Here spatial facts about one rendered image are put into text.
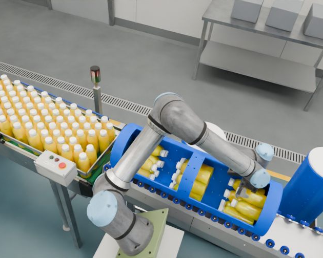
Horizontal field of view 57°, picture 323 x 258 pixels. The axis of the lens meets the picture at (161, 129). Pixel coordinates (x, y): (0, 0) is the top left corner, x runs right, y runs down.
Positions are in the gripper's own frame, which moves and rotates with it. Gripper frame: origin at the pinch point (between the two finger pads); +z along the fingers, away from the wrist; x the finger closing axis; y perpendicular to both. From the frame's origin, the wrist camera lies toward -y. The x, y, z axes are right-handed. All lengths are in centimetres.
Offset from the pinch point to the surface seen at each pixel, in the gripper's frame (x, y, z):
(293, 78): 265, 25, 83
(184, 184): -11.5, -25.3, -2.1
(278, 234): 0.6, 29.1, 20.4
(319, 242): 7, 50, 20
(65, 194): -29, -90, 35
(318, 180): 43, 43, 14
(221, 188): 8.9, -7.4, 15.6
